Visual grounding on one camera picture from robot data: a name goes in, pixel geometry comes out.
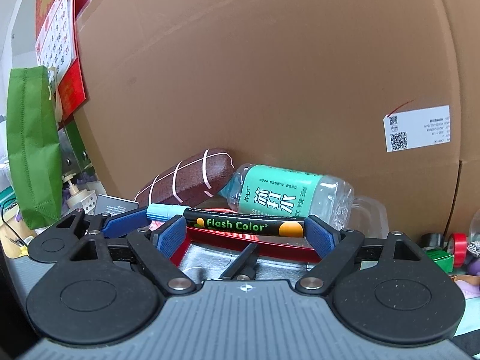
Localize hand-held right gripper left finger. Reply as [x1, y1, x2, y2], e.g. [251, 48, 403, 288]
[56, 215, 196, 295]

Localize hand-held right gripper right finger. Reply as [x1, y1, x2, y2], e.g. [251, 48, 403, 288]
[295, 215, 424, 295]

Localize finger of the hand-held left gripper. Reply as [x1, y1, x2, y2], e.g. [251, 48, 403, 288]
[47, 207, 152, 239]

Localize red gift box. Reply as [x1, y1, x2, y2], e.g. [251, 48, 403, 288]
[150, 206, 321, 282]

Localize brown glasses case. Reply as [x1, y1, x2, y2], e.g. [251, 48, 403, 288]
[134, 148, 234, 208]

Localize black marker with blue cap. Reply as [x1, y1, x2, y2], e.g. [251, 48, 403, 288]
[146, 203, 305, 239]

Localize small grey box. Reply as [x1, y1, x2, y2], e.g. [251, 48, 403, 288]
[94, 194, 140, 216]

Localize white perforated holder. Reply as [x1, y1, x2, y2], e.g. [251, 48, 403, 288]
[62, 174, 99, 215]

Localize water bottle with green label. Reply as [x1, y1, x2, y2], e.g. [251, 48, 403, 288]
[219, 163, 355, 230]

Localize green framed metal panel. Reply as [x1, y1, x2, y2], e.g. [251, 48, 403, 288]
[56, 118, 99, 182]

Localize green non-woven bag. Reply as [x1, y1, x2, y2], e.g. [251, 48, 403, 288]
[7, 65, 64, 230]

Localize plain black tape roll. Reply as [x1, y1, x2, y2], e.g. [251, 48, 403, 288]
[420, 232, 449, 250]

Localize small green box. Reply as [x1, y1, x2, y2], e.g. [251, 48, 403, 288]
[425, 249, 456, 272]

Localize red tape roll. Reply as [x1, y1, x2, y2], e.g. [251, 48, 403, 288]
[448, 232, 469, 269]

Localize cardboard box wall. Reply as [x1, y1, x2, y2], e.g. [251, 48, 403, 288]
[73, 0, 480, 241]

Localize red and white wall calendar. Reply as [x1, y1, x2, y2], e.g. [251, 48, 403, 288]
[35, 0, 89, 122]

